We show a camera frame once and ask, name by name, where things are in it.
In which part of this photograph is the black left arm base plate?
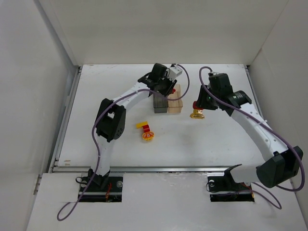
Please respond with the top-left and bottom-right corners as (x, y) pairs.
(75, 175), (123, 203)

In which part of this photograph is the yellow butterfly lego brick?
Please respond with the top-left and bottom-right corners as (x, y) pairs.
(142, 131), (155, 141)

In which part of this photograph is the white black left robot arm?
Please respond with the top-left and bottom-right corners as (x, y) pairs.
(88, 63), (183, 189)

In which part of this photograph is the orange transparent container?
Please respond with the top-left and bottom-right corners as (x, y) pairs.
(167, 84), (183, 114)

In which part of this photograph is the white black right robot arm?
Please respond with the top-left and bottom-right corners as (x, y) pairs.
(194, 71), (305, 191)

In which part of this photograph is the red small lego brick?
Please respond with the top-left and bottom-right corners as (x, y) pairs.
(192, 101), (203, 114)

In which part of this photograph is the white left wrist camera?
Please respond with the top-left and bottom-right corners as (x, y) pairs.
(167, 64), (183, 81)

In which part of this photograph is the aluminium rail front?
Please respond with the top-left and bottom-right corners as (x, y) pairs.
(49, 166), (230, 173)

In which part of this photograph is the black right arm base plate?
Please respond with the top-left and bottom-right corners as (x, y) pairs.
(206, 176), (255, 202)

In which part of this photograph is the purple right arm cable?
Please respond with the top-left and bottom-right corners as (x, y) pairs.
(198, 66), (305, 210)

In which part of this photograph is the aluminium rail left side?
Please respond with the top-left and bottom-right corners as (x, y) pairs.
(46, 66), (82, 173)

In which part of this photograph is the grey transparent container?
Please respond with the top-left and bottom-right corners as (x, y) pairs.
(153, 94), (168, 114)

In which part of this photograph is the yellow striped lego brick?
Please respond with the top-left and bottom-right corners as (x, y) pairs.
(190, 109), (205, 119)

